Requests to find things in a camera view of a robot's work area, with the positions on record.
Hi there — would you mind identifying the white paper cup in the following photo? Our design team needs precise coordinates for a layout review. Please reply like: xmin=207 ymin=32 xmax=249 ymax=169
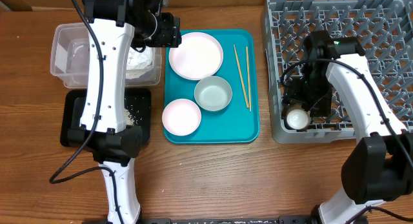
xmin=285 ymin=108 xmax=311 ymax=130

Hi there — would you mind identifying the grey round bowl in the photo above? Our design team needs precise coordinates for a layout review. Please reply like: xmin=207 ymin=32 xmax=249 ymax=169
xmin=194 ymin=76 xmax=232 ymax=112

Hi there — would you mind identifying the small pink bowl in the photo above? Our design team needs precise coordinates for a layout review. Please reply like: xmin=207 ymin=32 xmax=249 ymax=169
xmin=162 ymin=99 xmax=201 ymax=136

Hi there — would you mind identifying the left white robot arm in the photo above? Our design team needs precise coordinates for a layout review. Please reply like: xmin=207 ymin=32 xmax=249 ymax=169
xmin=68 ymin=0 xmax=181 ymax=223

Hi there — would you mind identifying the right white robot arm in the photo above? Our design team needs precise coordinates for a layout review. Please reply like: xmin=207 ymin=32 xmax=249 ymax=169
xmin=280 ymin=30 xmax=412 ymax=223

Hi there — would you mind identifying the clear plastic waste bin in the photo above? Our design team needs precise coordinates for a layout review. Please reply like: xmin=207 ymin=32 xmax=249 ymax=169
xmin=50 ymin=23 xmax=162 ymax=88

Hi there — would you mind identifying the grey dishwasher rack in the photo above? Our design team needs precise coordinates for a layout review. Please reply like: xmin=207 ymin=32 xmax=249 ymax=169
xmin=261 ymin=0 xmax=412 ymax=144

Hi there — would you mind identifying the crumpled white tissue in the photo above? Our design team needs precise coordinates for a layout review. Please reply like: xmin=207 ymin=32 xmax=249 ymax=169
xmin=126 ymin=48 xmax=154 ymax=79

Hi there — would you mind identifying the large white round plate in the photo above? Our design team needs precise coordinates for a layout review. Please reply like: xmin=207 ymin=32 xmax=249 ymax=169
xmin=168 ymin=32 xmax=224 ymax=81

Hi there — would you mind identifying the black tray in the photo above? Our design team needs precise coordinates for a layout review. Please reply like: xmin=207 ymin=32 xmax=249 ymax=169
xmin=60 ymin=88 xmax=151 ymax=147

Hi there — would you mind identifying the teal plastic tray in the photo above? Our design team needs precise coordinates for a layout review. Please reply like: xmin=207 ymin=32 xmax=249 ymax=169
xmin=164 ymin=29 xmax=259 ymax=144

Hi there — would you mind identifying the pile of rice grains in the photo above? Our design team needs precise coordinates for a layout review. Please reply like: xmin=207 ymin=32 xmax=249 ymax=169
xmin=125 ymin=104 xmax=145 ymax=126

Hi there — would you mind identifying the black rail at table edge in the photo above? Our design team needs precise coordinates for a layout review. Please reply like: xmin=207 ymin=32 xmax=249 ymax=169
xmin=137 ymin=216 xmax=313 ymax=224

